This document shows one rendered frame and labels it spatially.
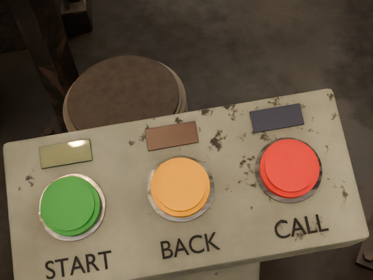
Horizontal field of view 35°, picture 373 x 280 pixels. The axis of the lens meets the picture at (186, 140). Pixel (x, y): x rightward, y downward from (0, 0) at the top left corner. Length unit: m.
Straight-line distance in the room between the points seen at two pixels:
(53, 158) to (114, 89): 0.17
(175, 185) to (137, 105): 0.18
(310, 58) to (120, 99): 0.79
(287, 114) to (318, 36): 0.94
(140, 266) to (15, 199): 0.10
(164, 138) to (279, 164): 0.08
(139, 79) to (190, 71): 0.71
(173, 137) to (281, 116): 0.08
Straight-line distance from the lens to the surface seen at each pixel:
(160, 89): 0.56
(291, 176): 0.40
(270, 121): 0.41
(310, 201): 0.41
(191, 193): 0.39
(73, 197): 0.40
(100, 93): 0.57
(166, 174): 0.39
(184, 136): 0.41
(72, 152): 0.41
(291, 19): 1.39
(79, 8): 1.37
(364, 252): 1.05
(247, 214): 0.40
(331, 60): 1.30
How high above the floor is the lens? 0.94
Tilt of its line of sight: 54 degrees down
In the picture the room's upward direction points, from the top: 8 degrees counter-clockwise
